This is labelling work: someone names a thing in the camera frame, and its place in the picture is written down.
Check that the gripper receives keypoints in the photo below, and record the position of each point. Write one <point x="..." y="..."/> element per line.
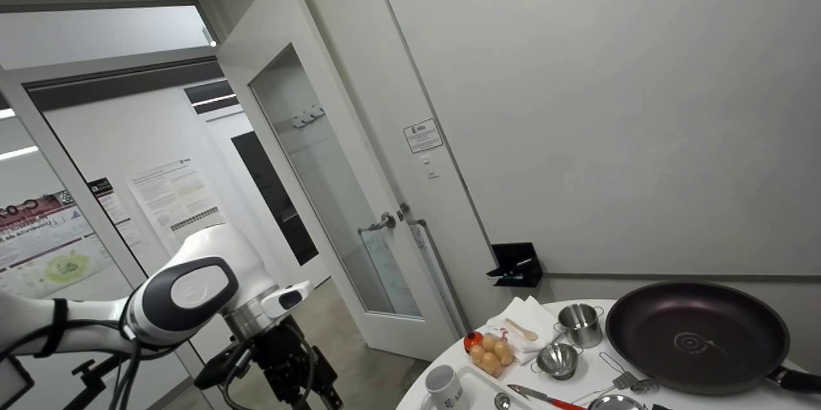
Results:
<point x="279" y="349"/>

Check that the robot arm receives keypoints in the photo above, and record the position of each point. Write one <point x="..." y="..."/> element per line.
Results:
<point x="192" y="288"/>

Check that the small steel bowl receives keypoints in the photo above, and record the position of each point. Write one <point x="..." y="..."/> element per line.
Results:
<point x="558" y="360"/>

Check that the white mug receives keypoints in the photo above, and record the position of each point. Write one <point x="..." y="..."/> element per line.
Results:
<point x="446" y="389"/>

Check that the red toy tomato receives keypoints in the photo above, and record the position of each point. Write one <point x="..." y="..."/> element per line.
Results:
<point x="473" y="340"/>

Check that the steel door pull bar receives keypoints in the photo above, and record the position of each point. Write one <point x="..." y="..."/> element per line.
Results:
<point x="436" y="269"/>

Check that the stand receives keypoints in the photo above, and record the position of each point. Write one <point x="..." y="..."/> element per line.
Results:
<point x="93" y="381"/>

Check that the wooden spoon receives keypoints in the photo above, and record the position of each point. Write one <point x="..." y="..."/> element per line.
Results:
<point x="521" y="330"/>

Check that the white text poster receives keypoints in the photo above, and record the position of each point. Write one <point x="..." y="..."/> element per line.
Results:
<point x="176" y="201"/>

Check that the white paper napkin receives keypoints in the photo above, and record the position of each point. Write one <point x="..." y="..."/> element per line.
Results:
<point x="532" y="317"/>

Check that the white door with glass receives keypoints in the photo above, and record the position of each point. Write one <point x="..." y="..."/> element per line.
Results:
<point x="359" y="140"/>

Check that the small steel pot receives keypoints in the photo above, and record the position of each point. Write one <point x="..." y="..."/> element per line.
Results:
<point x="580" y="325"/>

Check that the white door sign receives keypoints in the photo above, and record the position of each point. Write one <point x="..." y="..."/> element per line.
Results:
<point x="423" y="135"/>

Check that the colourful poster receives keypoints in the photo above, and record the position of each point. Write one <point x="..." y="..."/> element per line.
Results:
<point x="51" y="249"/>

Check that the steel lid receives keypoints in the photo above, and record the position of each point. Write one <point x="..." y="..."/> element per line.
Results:
<point x="616" y="403"/>

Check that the steel slotted spatula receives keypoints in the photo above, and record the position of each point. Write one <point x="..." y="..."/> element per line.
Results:
<point x="623" y="379"/>

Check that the large dark frying pan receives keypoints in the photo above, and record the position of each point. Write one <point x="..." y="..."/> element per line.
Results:
<point x="696" y="336"/>

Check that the transom window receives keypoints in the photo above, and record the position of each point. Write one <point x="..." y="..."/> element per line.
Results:
<point x="102" y="34"/>

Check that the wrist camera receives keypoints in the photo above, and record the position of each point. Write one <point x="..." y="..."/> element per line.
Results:
<point x="221" y="368"/>

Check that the black wall holder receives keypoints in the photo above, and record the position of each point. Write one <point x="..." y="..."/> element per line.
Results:
<point x="516" y="265"/>

